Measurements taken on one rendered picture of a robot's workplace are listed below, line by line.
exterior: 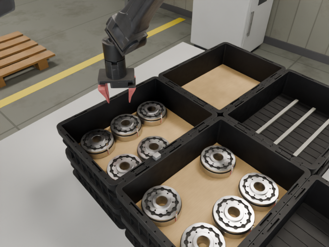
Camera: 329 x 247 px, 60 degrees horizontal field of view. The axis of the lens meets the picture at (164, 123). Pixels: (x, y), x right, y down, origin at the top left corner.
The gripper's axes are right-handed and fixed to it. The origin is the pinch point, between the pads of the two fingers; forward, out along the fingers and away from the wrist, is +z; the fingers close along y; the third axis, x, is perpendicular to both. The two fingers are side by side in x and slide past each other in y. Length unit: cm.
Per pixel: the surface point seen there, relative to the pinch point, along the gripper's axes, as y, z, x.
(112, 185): 0.8, 3.6, 29.3
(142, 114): -7.1, 10.2, -4.6
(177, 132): -18.5, 12.9, 2.3
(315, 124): -67, 12, 2
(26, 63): 100, 88, -175
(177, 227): -14.7, 13.0, 36.1
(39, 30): 113, 99, -273
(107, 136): 4.1, 10.2, 5.8
